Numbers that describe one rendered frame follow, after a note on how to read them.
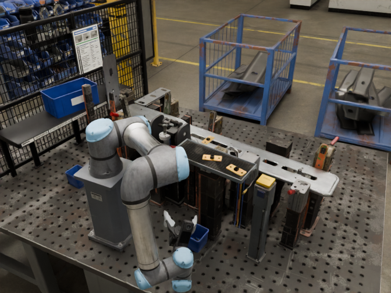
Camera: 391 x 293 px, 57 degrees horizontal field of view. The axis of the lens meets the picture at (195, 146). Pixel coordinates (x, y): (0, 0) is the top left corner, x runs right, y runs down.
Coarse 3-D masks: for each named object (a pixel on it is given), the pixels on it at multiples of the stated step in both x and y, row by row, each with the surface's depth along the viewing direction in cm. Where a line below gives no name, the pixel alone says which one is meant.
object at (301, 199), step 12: (300, 180) 164; (300, 192) 157; (288, 204) 164; (300, 204) 160; (288, 216) 169; (300, 216) 169; (288, 228) 172; (300, 228) 177; (288, 240) 175; (300, 240) 181
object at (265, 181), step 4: (260, 176) 150; (264, 176) 150; (268, 176) 150; (260, 180) 148; (264, 180) 148; (268, 180) 148; (272, 180) 148; (260, 184) 147; (264, 184) 146; (268, 184) 146
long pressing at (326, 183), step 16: (144, 112) 231; (160, 112) 231; (192, 128) 214; (208, 144) 200; (224, 144) 200; (240, 144) 200; (272, 160) 187; (288, 160) 187; (272, 176) 177; (288, 176) 176; (320, 176) 176; (336, 176) 176; (320, 192) 166
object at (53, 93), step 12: (60, 84) 227; (72, 84) 233; (96, 84) 228; (48, 96) 213; (60, 96) 230; (72, 96) 219; (96, 96) 231; (48, 108) 221; (60, 108) 216; (72, 108) 222; (84, 108) 228
